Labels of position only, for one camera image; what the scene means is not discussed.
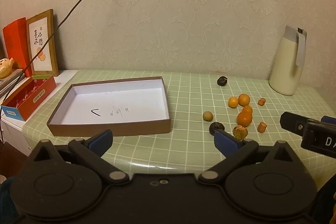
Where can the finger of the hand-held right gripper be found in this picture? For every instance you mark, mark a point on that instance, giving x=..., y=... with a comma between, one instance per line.
x=329, y=120
x=291, y=121

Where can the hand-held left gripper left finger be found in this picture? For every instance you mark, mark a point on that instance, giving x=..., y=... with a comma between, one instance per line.
x=101, y=139

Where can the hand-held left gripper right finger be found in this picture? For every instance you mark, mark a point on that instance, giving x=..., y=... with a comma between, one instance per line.
x=226, y=140

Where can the dark round fruit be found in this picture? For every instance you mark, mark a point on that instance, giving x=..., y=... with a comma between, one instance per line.
x=215, y=126

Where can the large orange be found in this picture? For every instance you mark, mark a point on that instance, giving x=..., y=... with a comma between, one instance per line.
x=244, y=119

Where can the orange-brown fruit piece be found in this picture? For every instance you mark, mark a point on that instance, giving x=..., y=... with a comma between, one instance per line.
x=261, y=102
x=262, y=127

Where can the tan longan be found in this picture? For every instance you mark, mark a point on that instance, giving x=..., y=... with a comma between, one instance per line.
x=208, y=116

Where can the brown cardboard box tray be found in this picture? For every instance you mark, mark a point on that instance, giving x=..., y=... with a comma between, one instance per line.
x=118, y=108

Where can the small orange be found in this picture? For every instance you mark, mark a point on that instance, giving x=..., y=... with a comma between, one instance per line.
x=247, y=109
x=244, y=99
x=233, y=102

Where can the brown cracked nut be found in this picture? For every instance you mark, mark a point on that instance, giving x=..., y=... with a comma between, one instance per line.
x=240, y=132

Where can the green checked tablecloth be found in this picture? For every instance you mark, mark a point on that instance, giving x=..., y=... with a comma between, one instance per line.
x=183, y=108

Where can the cream thermos jug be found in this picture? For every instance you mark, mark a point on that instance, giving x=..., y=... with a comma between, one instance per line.
x=283, y=64

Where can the dark chestnut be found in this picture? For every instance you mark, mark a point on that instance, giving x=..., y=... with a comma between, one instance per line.
x=222, y=81

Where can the red open box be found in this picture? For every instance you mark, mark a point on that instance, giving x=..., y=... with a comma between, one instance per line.
x=36, y=101

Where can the stack of books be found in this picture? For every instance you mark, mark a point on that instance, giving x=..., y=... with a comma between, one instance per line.
x=10, y=82

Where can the yellow plush toy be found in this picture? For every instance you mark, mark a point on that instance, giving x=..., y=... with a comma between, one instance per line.
x=5, y=67

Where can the red envelope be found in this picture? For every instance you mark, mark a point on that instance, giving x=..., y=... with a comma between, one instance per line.
x=14, y=40

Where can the wooden picture frame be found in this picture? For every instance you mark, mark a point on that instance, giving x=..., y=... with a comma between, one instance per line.
x=42, y=43

